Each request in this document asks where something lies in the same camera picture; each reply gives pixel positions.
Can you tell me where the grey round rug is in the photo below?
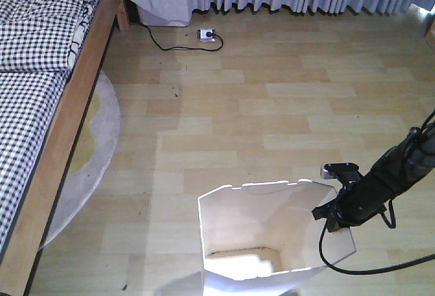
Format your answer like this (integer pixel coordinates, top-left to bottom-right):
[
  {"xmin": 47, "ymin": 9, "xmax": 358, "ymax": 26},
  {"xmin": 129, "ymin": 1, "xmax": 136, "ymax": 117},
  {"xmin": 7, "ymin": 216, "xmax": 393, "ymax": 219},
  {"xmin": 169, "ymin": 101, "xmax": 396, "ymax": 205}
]
[{"xmin": 39, "ymin": 72, "xmax": 120, "ymax": 250}]

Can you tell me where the white plastic trash bin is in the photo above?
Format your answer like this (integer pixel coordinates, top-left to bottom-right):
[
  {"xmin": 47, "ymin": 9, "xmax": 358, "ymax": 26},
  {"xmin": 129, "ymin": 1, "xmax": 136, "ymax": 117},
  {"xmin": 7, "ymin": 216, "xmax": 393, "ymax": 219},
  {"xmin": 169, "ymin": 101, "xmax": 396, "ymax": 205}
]
[{"xmin": 198, "ymin": 179, "xmax": 336, "ymax": 295}]

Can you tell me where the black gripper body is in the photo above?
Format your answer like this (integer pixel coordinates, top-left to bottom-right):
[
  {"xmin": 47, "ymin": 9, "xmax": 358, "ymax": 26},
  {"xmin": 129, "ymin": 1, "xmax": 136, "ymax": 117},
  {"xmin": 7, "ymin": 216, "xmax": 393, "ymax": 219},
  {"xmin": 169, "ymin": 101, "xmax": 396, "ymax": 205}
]
[{"xmin": 312, "ymin": 176, "xmax": 389, "ymax": 232}]

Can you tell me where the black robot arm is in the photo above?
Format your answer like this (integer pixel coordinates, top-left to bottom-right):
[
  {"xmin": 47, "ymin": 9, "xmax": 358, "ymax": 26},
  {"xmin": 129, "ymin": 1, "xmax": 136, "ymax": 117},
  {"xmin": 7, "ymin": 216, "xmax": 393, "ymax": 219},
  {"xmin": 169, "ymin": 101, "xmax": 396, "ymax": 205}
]
[{"xmin": 312, "ymin": 125, "xmax": 434, "ymax": 232}]

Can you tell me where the white floor power socket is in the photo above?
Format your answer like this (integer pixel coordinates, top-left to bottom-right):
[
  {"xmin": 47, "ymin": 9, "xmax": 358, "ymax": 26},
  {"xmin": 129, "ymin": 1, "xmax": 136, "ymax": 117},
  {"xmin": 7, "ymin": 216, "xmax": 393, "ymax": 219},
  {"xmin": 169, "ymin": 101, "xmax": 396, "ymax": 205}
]
[{"xmin": 196, "ymin": 29, "xmax": 216, "ymax": 42}]

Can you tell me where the black hanging robot cable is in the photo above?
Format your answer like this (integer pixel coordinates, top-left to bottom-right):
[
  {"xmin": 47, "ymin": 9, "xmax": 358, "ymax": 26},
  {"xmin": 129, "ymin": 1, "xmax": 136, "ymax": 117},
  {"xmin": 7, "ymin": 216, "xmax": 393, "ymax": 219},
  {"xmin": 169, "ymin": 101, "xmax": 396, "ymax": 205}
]
[{"xmin": 318, "ymin": 219, "xmax": 435, "ymax": 275}]

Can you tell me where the black floor power cord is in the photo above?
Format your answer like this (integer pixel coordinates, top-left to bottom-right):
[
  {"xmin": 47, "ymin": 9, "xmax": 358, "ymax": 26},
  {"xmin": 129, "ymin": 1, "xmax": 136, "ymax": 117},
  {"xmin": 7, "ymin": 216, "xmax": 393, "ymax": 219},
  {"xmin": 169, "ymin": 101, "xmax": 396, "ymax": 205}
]
[{"xmin": 130, "ymin": 20, "xmax": 224, "ymax": 52}]

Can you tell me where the black white checkered bedding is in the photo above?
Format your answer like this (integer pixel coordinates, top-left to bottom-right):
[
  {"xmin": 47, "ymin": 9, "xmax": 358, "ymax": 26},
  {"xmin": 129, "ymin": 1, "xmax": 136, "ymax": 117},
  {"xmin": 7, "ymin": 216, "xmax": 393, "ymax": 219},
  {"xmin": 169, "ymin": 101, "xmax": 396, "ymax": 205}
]
[{"xmin": 1, "ymin": 0, "xmax": 100, "ymax": 248}]

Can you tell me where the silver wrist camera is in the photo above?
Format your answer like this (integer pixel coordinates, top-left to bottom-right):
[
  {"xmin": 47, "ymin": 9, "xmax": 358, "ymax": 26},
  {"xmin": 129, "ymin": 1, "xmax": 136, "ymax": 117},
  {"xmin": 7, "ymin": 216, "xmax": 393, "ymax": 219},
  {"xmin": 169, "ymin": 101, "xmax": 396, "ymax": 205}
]
[{"xmin": 320, "ymin": 162, "xmax": 362, "ymax": 185}]

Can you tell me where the wooden bed frame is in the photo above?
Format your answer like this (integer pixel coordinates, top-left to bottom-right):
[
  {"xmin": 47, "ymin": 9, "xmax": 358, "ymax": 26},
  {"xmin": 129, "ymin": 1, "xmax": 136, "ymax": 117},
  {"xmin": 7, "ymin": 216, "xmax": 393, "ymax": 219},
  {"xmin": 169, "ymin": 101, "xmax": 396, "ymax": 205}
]
[{"xmin": 1, "ymin": 0, "xmax": 130, "ymax": 295}]

